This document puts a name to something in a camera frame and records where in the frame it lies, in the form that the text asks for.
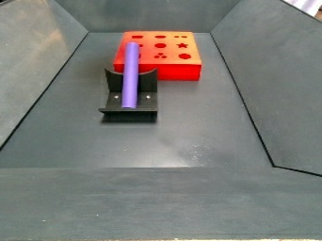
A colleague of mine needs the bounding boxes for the purple cylinder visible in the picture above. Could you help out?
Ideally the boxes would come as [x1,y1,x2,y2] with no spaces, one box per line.
[122,42,139,108]

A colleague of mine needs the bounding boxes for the black angled cradle stand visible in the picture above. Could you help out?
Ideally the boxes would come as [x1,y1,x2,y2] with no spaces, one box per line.
[97,69,159,122]

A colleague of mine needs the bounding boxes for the red foam shape block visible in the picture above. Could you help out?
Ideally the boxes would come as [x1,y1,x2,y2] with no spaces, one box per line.
[114,31,203,81]

